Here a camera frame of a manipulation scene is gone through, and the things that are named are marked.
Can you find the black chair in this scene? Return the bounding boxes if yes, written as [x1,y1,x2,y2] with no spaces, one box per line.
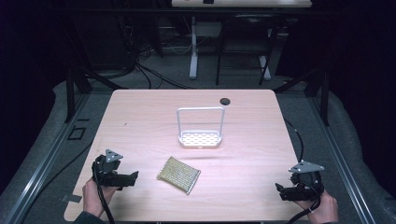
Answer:
[215,13,283,87]

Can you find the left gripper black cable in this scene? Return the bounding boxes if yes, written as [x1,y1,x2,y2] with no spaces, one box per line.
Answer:
[92,161,116,224]

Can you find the grey tape piece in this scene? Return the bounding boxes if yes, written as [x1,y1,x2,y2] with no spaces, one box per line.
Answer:
[61,193,83,203]

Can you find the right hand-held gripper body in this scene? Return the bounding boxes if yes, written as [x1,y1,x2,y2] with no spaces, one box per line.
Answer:
[278,160,325,202]

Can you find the person's left hand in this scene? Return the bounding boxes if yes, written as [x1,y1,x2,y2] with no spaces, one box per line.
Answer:
[81,177,120,218]

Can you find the person's right hand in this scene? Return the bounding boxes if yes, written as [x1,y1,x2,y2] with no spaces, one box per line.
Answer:
[294,189,339,224]

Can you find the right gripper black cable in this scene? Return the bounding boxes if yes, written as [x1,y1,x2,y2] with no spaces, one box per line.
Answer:
[283,119,321,224]

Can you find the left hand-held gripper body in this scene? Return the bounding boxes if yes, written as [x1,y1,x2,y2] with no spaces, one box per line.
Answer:
[92,148,132,188]

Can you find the white-legged background desk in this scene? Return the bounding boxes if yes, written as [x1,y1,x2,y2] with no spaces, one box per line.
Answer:
[170,0,313,80]

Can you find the black metal stand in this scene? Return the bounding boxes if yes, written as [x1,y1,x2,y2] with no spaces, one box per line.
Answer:
[64,66,129,124]
[274,60,331,127]

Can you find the gold scouring sponge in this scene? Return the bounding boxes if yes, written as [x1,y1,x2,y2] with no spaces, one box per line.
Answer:
[156,156,202,196]

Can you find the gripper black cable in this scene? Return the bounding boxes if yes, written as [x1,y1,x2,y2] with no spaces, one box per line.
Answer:
[92,161,116,224]
[283,119,321,224]

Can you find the black floor cables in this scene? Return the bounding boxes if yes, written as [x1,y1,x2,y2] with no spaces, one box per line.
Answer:
[118,18,197,91]

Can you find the white sponge holder rack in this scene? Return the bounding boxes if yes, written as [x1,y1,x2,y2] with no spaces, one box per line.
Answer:
[176,106,226,149]

